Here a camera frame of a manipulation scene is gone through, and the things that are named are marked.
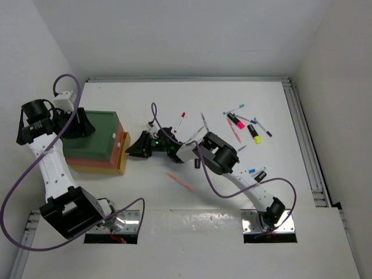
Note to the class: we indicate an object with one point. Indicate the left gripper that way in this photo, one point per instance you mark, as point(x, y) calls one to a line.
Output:
point(82, 129)

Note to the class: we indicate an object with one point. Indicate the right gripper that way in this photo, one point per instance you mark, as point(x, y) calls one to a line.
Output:
point(141, 148)

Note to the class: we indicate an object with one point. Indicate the yellow bottom drawer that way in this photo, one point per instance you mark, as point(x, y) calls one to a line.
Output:
point(120, 164)

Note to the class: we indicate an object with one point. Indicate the orange fineliner pen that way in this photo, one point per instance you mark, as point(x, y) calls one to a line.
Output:
point(179, 182)

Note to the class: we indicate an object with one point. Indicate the red fineliner pen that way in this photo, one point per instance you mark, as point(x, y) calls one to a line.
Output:
point(176, 128)

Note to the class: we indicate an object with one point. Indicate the green fineliner pen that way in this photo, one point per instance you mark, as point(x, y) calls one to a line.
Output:
point(194, 134)

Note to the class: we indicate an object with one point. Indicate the grey fineliner pen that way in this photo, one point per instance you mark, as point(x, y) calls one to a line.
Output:
point(205, 122)

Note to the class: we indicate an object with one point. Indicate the pink fineliner pen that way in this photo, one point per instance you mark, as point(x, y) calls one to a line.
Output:
point(234, 130)

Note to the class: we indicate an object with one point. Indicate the pink highlighter marker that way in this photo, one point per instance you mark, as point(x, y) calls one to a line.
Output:
point(236, 121)

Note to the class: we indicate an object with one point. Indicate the coral drawer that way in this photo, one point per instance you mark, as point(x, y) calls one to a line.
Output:
point(101, 164)

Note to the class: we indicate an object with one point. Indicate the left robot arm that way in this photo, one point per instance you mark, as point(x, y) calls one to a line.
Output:
point(68, 208)

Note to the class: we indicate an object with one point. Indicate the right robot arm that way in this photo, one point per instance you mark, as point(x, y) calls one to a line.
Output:
point(219, 157)

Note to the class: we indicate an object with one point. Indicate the green top drawer box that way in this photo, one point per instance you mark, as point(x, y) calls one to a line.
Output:
point(99, 145)

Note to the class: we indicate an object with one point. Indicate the purple highlighter marker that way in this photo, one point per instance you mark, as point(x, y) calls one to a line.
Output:
point(197, 163)

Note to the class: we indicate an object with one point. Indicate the teal fineliner pen top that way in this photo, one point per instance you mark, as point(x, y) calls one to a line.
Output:
point(233, 109)

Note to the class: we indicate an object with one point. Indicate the teal fineliner pen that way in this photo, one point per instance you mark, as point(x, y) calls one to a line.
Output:
point(233, 109)
point(259, 170)

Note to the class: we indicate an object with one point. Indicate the yellow highlighter marker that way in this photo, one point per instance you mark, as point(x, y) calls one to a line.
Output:
point(254, 134)

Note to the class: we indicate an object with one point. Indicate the teal fineliner pen lower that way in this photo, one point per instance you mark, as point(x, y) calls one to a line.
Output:
point(259, 170)

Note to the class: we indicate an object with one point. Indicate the orange highlighter marker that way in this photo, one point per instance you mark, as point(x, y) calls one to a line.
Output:
point(259, 177)

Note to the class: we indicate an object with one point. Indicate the violet fineliner pen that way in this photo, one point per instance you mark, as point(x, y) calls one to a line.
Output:
point(262, 127)

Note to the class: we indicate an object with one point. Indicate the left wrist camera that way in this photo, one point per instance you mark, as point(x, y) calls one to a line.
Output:
point(65, 101)

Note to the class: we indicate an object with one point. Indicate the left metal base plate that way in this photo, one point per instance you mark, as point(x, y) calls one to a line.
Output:
point(126, 222)

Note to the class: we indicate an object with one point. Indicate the metal base plate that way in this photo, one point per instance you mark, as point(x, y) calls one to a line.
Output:
point(126, 222)
point(252, 223)

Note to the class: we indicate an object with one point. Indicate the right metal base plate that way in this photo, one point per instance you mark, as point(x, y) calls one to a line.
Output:
point(252, 223)

